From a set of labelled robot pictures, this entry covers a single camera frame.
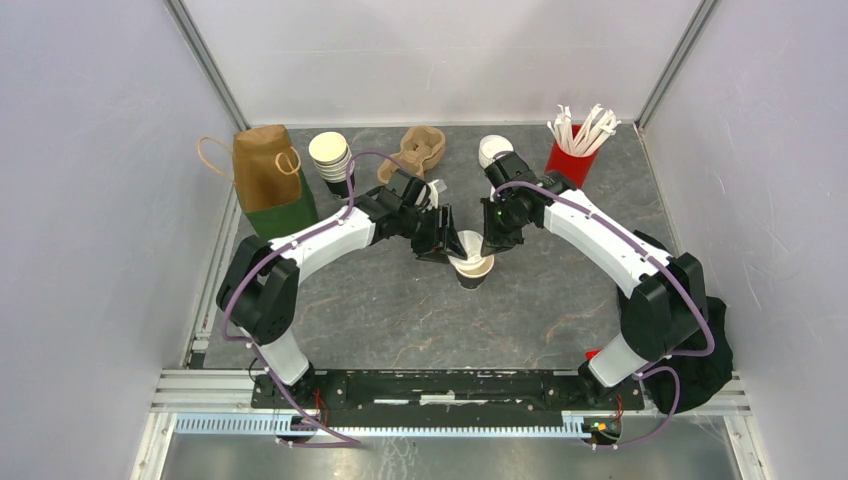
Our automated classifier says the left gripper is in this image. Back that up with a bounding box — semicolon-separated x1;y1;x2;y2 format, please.
397;204;468;266

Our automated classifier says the white cup lid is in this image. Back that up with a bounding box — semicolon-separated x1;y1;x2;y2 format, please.
459;230;484;265

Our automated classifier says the black paper coffee cup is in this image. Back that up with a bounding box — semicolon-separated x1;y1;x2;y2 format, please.
449;256;495;290

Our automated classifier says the brown paper bag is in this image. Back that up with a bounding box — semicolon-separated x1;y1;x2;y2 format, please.
196;124;304;213

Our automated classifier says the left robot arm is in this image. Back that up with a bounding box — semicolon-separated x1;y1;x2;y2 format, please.
216;170;467;408

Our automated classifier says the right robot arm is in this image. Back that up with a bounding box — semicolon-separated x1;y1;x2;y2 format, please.
479;151;715;408

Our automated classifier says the cardboard cup carrier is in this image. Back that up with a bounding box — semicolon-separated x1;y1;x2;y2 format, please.
391;125;446;178

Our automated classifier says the stack of white lids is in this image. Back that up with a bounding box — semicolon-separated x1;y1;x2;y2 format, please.
478;135;514;169

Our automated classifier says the red straw holder cup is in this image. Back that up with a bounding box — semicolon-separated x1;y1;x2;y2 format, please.
545;135;599;188

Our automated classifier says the stack of paper cups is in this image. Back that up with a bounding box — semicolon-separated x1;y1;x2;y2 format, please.
308;131;355;199

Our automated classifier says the green box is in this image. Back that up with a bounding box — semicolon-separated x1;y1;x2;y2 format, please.
245;172;319;241

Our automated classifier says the black cloth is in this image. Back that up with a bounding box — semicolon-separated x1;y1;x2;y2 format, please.
634;230;734;414

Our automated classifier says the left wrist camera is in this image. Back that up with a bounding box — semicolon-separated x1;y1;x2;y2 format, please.
422;179;447;210

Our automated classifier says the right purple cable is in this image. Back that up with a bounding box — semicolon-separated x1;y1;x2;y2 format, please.
490;150;717;452

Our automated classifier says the purple cable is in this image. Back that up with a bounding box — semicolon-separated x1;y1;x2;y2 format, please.
219;150;405;452
490;150;717;452

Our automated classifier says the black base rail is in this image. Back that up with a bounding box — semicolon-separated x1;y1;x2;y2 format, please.
289;369;645;429

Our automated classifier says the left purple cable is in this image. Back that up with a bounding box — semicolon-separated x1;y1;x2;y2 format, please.
219;150;405;452

